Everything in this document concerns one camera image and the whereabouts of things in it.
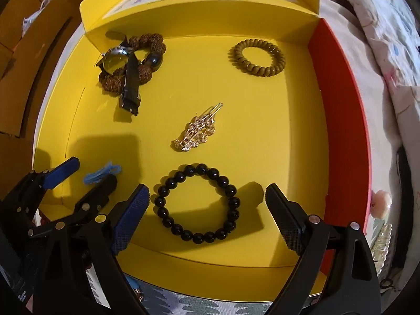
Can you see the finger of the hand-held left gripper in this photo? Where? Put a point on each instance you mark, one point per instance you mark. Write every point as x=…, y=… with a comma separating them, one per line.
x=98, y=192
x=62, y=170

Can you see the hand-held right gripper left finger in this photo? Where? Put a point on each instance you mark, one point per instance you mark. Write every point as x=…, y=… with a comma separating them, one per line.
x=129, y=216

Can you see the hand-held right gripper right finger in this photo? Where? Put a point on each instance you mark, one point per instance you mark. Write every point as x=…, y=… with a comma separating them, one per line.
x=285, y=216

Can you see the yellow cardboard box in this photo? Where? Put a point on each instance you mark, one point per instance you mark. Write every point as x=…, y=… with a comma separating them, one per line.
x=262, y=121

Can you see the gold hair clip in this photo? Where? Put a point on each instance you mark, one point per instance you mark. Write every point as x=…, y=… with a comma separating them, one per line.
x=197, y=131

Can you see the wooden wardrobe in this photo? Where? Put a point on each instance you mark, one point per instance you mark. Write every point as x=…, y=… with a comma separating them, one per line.
x=19, y=72

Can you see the leaf pattern bed sheet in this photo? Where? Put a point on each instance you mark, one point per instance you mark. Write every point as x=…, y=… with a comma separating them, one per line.
x=197, y=305

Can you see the pale clothes in drawer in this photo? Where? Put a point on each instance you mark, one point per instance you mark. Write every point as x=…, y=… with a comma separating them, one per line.
x=36, y=13

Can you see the light blue printed duvet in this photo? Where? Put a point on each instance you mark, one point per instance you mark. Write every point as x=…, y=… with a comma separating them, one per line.
x=387, y=55

